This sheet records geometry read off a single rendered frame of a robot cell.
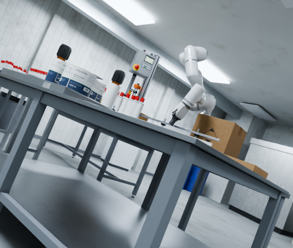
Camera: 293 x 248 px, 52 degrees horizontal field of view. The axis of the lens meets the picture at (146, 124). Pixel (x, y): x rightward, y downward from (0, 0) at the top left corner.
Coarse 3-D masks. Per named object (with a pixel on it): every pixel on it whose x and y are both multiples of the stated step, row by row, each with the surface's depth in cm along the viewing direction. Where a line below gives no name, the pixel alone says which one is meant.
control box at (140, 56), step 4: (136, 52) 255; (140, 52) 249; (144, 52) 250; (136, 56) 249; (140, 56) 249; (144, 56) 250; (152, 56) 252; (136, 60) 248; (140, 60) 249; (132, 64) 248; (140, 64) 249; (148, 64) 251; (132, 68) 247; (140, 68) 249; (144, 68) 250; (132, 72) 254; (136, 72) 249; (140, 72) 249; (144, 72) 250; (148, 72) 251; (140, 76) 257; (144, 76) 251; (148, 76) 251
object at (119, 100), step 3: (120, 93) 246; (123, 93) 245; (120, 96) 244; (123, 96) 246; (117, 99) 244; (120, 99) 244; (117, 102) 244; (120, 102) 244; (117, 105) 243; (120, 105) 245; (117, 108) 243; (117, 111) 244
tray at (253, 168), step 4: (228, 156) 164; (236, 160) 161; (240, 160) 160; (244, 164) 158; (248, 164) 157; (252, 164) 156; (252, 168) 155; (256, 168) 156; (260, 168) 162; (256, 172) 158; (260, 172) 164; (264, 172) 169; (264, 176) 171
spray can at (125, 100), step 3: (126, 96) 239; (129, 96) 240; (123, 99) 239; (126, 99) 238; (123, 102) 238; (126, 102) 238; (123, 105) 238; (126, 105) 238; (120, 108) 238; (123, 108) 238; (120, 111) 237; (123, 111) 238
